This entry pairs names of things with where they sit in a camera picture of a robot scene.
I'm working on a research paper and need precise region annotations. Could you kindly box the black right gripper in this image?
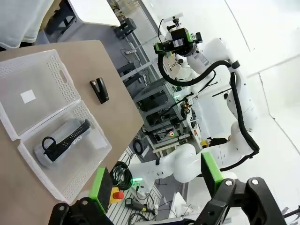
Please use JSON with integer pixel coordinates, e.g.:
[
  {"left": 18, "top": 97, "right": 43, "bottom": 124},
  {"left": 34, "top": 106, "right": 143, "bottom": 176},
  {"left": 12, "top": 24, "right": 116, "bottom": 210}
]
[{"left": 153, "top": 27, "right": 192, "bottom": 54}]

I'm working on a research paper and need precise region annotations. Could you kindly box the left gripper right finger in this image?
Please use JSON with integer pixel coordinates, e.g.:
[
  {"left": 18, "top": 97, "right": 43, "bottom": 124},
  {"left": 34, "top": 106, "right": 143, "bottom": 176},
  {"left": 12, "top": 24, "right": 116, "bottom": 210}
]
[{"left": 194, "top": 152, "right": 288, "bottom": 225}]

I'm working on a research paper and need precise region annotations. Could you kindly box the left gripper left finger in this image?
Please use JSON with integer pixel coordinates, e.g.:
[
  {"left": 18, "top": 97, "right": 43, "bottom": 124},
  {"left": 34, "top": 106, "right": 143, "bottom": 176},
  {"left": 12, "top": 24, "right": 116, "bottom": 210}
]
[{"left": 48, "top": 166, "right": 114, "bottom": 225}]

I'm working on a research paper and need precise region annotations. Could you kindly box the grey CAMPUS pencil case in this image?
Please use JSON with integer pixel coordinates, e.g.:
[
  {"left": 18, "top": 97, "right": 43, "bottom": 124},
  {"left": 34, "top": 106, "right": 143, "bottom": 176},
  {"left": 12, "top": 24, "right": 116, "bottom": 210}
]
[{"left": 33, "top": 118, "right": 91, "bottom": 168}]

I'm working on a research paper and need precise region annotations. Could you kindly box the black stapler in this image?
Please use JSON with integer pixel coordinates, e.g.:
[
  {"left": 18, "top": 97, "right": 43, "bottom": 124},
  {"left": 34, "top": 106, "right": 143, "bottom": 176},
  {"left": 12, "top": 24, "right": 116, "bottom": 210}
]
[{"left": 89, "top": 78, "right": 109, "bottom": 105}]

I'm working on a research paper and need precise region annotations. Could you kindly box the red emergency stop button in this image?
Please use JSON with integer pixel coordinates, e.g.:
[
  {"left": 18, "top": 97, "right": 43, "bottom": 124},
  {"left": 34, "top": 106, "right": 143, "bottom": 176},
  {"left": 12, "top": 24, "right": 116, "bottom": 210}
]
[{"left": 112, "top": 186, "right": 125, "bottom": 203}]

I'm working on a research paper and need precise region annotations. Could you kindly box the white perforated plastic basket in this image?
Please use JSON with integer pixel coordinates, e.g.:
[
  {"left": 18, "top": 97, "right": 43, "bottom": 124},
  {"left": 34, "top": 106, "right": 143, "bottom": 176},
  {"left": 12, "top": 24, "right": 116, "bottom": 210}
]
[
  {"left": 17, "top": 99, "right": 113, "bottom": 203},
  {"left": 0, "top": 49, "right": 83, "bottom": 142}
]

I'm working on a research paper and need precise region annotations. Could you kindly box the metal equipment shelf rack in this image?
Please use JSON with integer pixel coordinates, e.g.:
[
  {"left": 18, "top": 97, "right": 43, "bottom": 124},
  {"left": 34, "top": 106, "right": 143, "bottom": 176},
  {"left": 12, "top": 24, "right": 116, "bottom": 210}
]
[{"left": 134, "top": 81, "right": 189, "bottom": 143}]

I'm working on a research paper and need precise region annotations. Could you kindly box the white side table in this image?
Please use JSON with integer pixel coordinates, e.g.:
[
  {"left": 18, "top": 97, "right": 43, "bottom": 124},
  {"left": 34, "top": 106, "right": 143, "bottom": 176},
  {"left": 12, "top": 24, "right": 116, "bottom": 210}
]
[{"left": 67, "top": 0, "right": 121, "bottom": 28}]

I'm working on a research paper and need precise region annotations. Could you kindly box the person torso white printed T-shirt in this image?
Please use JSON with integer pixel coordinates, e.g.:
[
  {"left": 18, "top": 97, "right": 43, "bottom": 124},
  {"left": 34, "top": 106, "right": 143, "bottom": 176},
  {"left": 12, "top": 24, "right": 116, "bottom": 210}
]
[{"left": 0, "top": 0, "right": 56, "bottom": 50}]

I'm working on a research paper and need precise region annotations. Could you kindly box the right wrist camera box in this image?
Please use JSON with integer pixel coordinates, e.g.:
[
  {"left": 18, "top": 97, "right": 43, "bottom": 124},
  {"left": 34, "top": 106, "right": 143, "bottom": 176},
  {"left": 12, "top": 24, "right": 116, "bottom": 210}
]
[{"left": 191, "top": 32, "right": 203, "bottom": 44}]

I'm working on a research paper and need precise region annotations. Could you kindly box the coiled black cable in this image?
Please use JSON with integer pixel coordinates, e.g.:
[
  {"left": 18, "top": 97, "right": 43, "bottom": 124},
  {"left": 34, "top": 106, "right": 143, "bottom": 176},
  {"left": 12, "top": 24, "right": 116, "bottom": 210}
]
[{"left": 111, "top": 161, "right": 135, "bottom": 191}]

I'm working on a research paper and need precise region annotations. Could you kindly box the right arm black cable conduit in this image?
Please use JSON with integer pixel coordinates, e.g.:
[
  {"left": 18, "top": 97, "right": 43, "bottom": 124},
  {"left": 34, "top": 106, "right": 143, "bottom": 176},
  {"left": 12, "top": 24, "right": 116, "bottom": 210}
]
[{"left": 156, "top": 50, "right": 260, "bottom": 172}]

